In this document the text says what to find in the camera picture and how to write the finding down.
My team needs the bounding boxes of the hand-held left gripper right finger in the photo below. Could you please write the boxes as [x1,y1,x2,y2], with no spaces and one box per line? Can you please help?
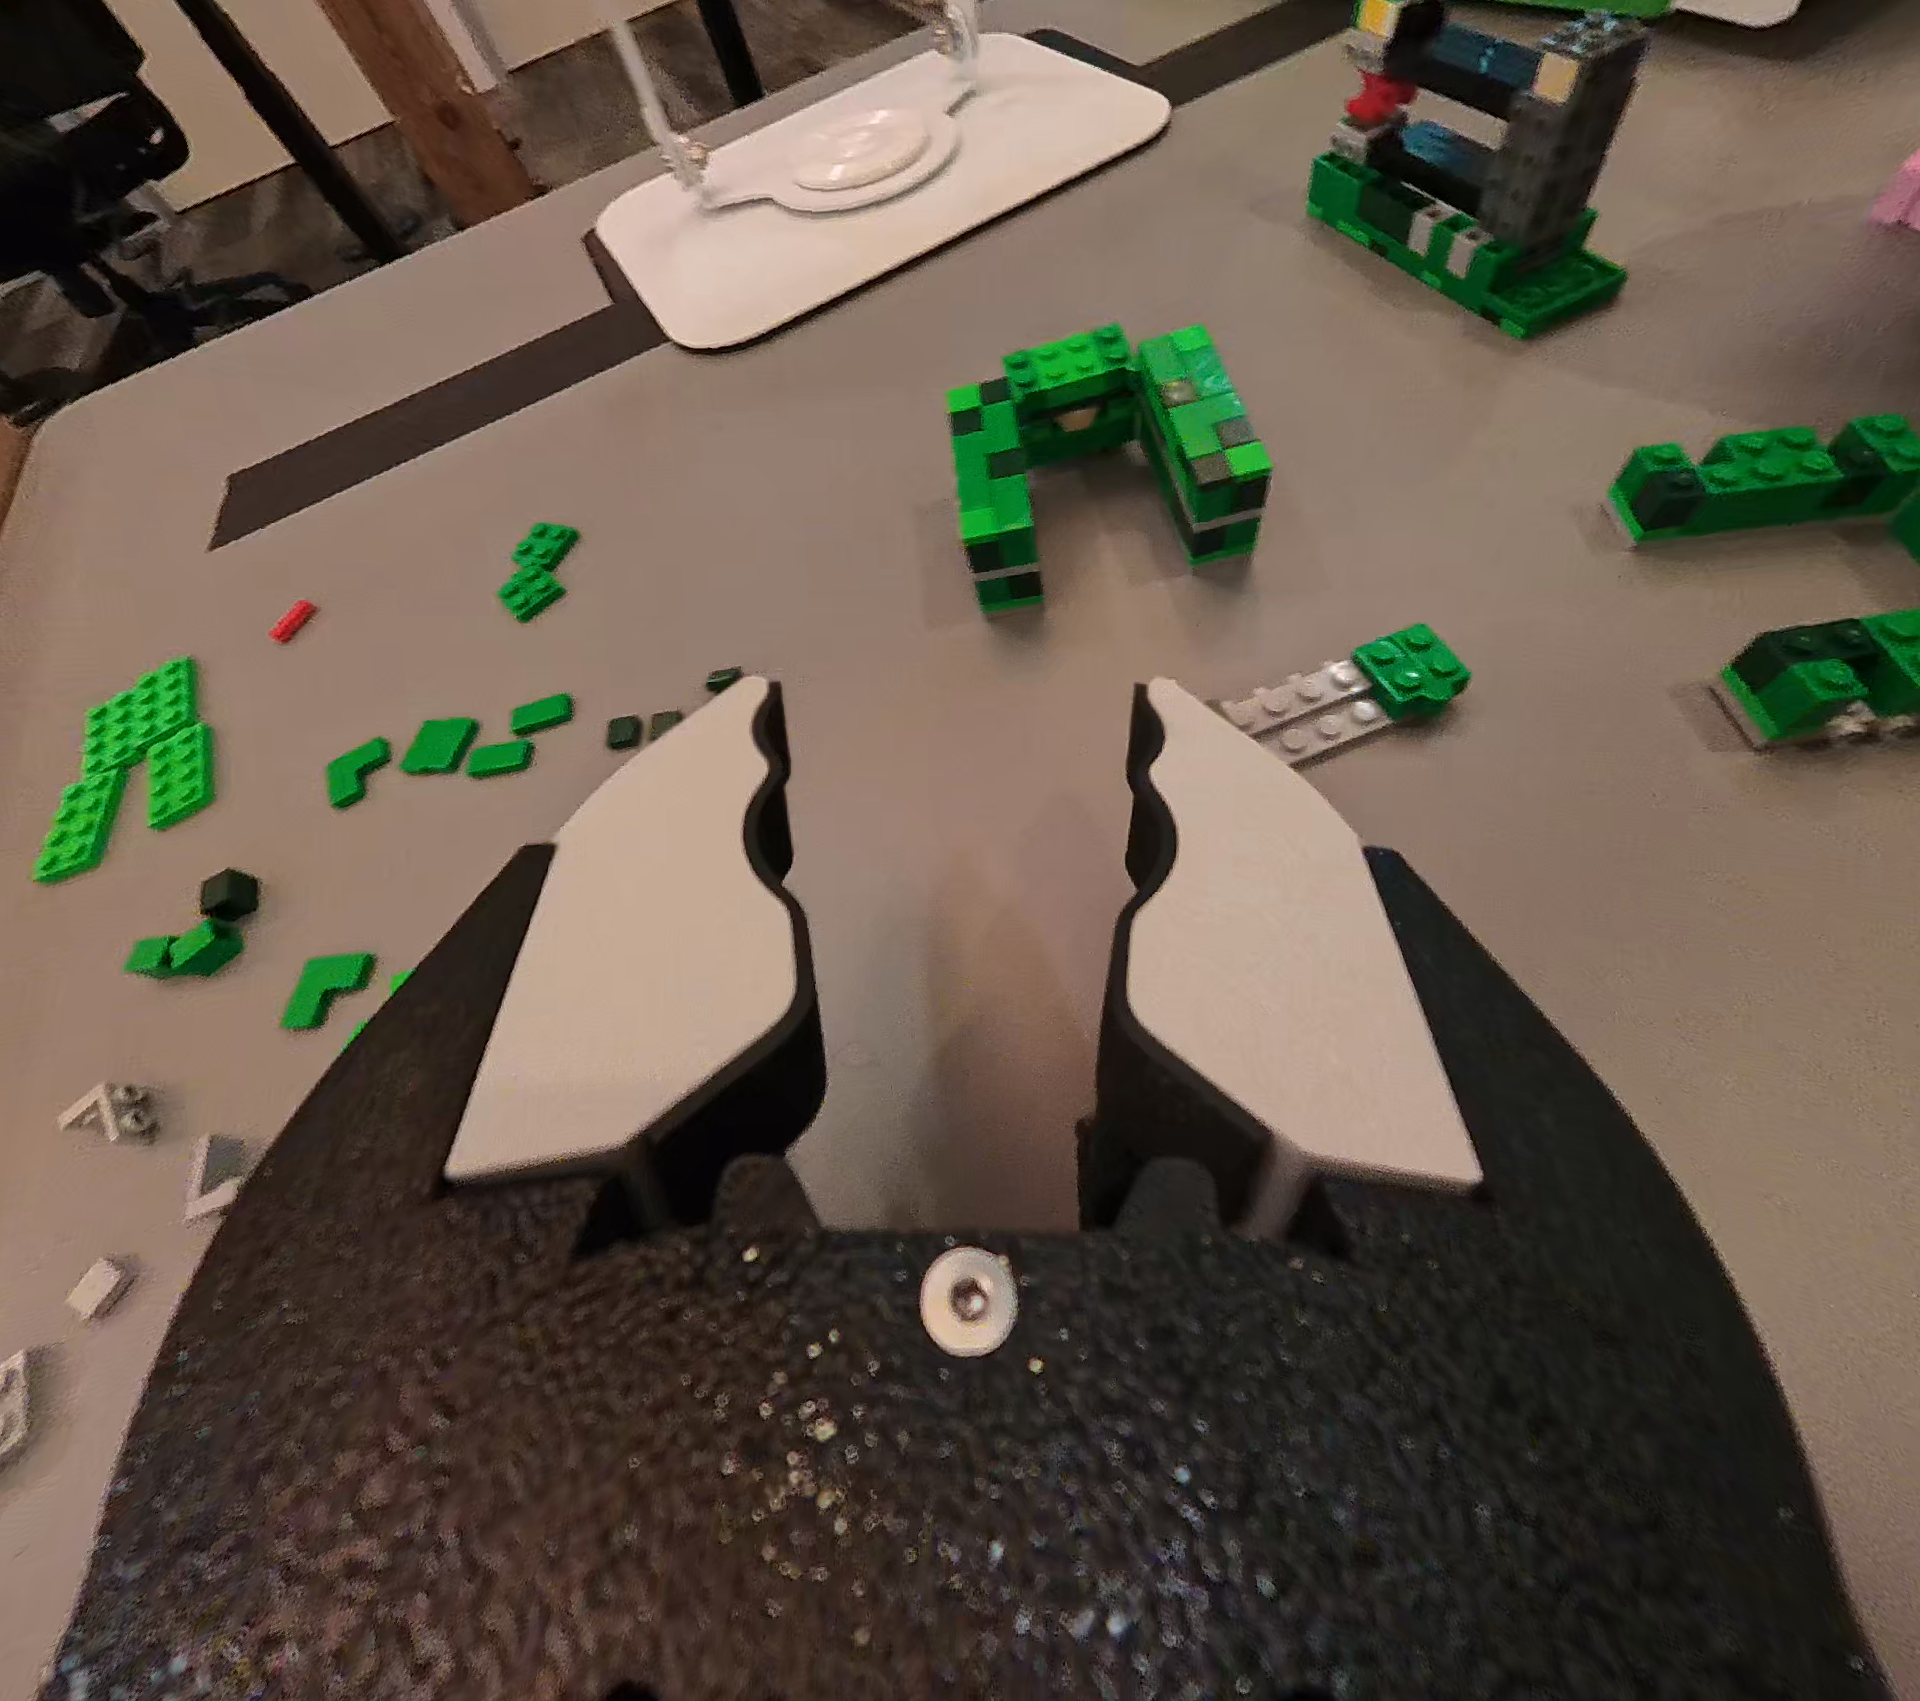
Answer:
[1080,679,1487,1251]

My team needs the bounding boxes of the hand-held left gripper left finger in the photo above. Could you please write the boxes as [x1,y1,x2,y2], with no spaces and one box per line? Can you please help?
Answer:
[442,674,829,1252]

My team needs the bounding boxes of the grey desk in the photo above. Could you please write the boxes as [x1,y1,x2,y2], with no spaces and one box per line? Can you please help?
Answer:
[0,0,1920,1701]

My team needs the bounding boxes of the grey plate with green brick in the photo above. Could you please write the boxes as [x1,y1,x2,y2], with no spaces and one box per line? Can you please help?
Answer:
[1217,624,1474,766]

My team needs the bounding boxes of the green stepped plate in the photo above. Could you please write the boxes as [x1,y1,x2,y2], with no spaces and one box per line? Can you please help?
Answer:
[498,522,582,624]

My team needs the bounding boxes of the small green bricks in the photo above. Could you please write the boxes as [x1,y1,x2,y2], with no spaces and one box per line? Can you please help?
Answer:
[125,918,243,981]

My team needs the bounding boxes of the narrow green flat plate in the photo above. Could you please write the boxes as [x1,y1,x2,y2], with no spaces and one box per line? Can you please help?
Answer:
[144,723,221,831]
[30,763,132,886]

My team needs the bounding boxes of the large green flat plate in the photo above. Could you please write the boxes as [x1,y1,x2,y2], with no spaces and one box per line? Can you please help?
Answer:
[80,656,202,776]

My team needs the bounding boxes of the green arch brick model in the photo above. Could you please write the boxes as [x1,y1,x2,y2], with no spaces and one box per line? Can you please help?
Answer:
[944,320,1277,616]

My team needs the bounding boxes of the black tape strip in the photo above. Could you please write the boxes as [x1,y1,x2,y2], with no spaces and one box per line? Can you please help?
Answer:
[209,0,1309,553]

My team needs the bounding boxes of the stepped green brick assembly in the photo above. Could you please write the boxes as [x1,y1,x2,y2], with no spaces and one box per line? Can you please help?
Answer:
[1716,610,1920,753]

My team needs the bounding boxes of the long green brick assembly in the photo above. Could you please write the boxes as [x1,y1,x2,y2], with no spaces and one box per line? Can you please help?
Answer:
[1607,411,1920,564]

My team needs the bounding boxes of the white book stand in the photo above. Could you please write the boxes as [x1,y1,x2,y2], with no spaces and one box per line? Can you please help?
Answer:
[509,0,1175,355]

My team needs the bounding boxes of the black grey green brick model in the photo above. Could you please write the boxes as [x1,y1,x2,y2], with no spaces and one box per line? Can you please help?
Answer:
[1302,0,1632,343]

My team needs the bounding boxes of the black office chair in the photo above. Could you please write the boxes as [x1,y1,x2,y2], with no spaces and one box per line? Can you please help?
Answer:
[0,0,306,416]

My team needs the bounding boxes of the wooden post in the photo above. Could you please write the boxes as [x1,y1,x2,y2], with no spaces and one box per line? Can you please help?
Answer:
[289,0,537,225]

